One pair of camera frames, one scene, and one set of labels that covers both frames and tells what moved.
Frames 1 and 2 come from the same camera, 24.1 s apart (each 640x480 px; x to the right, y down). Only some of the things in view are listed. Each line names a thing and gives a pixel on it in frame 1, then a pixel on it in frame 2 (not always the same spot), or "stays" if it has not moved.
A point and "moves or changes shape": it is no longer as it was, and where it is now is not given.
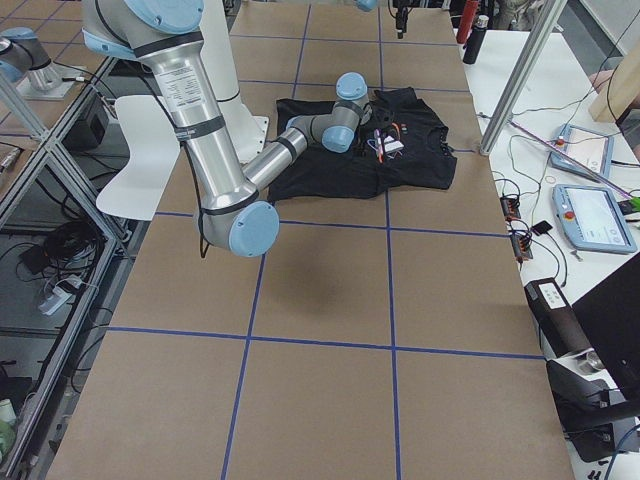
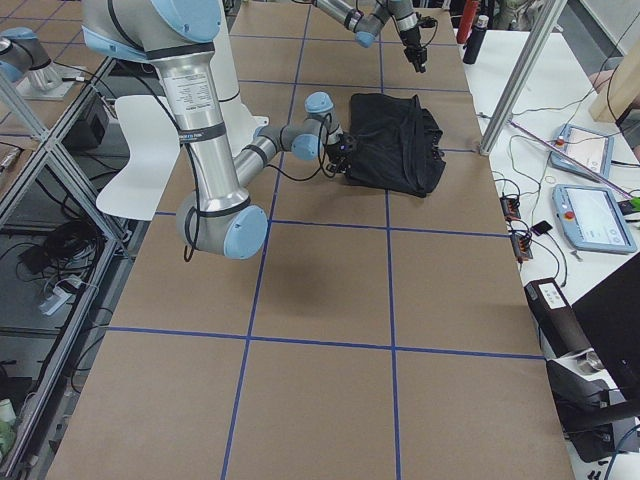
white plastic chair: [154, 145] stays
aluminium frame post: [546, 17] stays
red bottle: [466, 21] stays
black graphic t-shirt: [403, 145] moves or changes shape
